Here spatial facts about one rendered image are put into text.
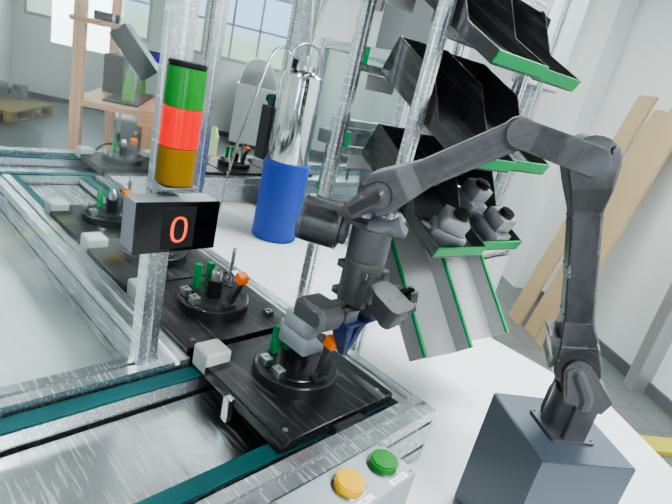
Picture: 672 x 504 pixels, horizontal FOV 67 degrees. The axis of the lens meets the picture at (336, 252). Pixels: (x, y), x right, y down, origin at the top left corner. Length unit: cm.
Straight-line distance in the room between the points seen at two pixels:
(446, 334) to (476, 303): 16
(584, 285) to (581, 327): 6
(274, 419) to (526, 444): 34
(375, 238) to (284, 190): 104
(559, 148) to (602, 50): 409
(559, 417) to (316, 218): 42
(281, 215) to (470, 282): 77
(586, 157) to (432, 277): 51
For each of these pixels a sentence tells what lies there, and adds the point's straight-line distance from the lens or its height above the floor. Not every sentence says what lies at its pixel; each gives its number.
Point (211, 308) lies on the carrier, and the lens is 98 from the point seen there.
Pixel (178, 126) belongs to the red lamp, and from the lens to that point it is 68.
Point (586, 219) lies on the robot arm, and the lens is 67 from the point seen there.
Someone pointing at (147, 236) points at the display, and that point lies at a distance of 70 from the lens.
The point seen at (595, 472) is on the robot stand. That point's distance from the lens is 78.
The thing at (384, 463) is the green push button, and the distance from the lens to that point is 75.
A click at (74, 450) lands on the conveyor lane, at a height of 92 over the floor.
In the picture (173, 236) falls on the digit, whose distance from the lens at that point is 72.
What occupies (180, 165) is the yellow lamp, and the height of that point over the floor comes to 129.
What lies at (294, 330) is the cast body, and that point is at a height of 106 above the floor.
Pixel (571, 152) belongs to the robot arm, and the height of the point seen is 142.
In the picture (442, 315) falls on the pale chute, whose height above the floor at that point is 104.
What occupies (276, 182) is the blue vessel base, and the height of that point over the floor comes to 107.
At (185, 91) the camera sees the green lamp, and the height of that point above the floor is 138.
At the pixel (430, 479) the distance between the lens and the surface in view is 93.
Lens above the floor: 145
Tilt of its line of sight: 19 degrees down
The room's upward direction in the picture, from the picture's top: 13 degrees clockwise
